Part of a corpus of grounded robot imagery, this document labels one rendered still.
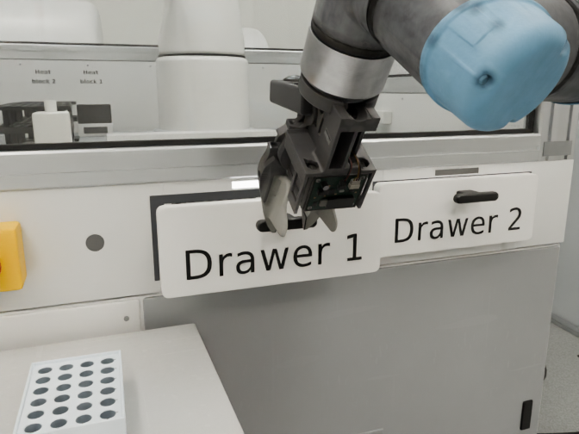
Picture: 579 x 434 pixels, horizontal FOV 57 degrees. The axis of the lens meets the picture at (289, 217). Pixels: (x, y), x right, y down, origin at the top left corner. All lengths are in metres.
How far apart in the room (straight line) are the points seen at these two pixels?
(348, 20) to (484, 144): 0.51
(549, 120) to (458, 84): 0.66
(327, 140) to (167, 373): 0.31
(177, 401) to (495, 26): 0.43
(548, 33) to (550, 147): 0.65
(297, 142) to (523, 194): 0.51
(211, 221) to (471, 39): 0.40
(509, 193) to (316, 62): 0.54
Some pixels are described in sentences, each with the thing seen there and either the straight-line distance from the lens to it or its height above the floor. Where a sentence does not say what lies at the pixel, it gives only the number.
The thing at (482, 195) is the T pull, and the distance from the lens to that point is 0.83.
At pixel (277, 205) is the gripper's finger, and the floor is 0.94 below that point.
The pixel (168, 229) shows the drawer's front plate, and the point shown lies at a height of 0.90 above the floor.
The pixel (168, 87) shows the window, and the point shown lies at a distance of 0.70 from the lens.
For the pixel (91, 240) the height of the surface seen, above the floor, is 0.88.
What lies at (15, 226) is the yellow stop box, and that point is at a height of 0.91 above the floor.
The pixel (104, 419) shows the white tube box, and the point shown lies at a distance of 0.49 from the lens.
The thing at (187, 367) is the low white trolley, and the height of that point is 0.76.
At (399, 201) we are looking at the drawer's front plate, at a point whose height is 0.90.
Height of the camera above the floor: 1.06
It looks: 13 degrees down
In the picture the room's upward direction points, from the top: straight up
